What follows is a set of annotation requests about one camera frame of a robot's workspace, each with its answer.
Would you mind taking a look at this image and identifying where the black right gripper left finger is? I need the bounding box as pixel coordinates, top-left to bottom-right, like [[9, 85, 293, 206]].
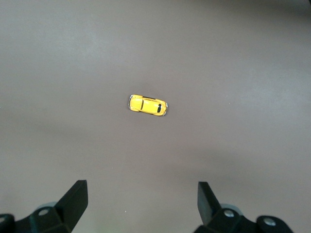
[[0, 180, 88, 233]]

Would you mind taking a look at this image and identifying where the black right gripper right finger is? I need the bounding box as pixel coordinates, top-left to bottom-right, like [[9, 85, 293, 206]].
[[195, 181, 294, 233]]

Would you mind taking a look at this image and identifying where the yellow beetle toy car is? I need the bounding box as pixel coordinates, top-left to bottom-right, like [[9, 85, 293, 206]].
[[127, 94, 169, 117]]

